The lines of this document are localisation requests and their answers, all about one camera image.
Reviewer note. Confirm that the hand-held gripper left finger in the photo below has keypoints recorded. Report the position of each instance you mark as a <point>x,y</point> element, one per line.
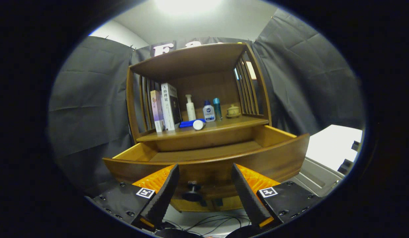
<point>164,195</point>

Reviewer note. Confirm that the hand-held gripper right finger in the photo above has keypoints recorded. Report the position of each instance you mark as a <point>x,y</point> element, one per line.
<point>247,195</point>

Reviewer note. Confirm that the black drawer knob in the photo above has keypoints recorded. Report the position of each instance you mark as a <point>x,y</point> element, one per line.
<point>192,191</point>

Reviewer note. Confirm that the wooden drawer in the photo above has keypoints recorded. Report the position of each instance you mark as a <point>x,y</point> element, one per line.
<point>274,162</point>

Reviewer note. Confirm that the white green tube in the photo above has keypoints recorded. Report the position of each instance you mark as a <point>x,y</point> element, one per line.
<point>198,124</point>

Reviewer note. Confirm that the wooden cabinet door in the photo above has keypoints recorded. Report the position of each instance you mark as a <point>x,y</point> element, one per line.
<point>232,204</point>
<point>179,205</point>

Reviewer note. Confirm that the wooden countertop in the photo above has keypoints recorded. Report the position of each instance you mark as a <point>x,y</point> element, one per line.
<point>231,125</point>

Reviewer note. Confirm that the wooden cabinet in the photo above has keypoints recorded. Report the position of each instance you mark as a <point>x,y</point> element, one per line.
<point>191,62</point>

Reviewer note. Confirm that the blue folded cloth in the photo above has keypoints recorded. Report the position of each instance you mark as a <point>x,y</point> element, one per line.
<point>186,123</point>

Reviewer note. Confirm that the ceramic lidded teacup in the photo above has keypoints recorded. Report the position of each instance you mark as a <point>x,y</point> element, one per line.
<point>233,111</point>

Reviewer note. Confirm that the purple book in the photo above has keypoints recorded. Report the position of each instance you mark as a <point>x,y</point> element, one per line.
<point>157,110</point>

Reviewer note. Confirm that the white and black book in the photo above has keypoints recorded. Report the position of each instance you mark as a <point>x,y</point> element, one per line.
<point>170,105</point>

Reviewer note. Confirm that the white blue-cap lotion bottle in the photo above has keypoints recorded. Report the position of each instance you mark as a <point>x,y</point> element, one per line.
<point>209,114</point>

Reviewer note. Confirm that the white pump bottle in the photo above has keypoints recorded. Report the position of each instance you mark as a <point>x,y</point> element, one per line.
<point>190,109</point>

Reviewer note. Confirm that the teal bottle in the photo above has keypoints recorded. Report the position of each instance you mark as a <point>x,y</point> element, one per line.
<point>217,109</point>

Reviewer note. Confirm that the black block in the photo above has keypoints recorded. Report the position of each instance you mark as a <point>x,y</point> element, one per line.
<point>345,167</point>
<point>356,145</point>

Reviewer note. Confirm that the black backdrop cloth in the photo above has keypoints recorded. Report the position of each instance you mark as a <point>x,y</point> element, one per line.
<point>88,109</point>

